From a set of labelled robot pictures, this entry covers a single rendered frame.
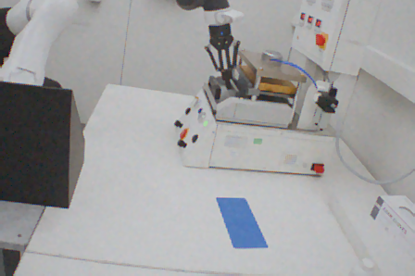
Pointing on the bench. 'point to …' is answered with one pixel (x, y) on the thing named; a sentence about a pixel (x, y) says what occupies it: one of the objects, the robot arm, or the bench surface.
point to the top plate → (272, 66)
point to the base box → (261, 150)
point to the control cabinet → (334, 26)
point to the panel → (194, 125)
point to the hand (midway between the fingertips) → (227, 79)
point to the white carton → (397, 221)
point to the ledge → (369, 235)
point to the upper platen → (270, 84)
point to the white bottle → (362, 269)
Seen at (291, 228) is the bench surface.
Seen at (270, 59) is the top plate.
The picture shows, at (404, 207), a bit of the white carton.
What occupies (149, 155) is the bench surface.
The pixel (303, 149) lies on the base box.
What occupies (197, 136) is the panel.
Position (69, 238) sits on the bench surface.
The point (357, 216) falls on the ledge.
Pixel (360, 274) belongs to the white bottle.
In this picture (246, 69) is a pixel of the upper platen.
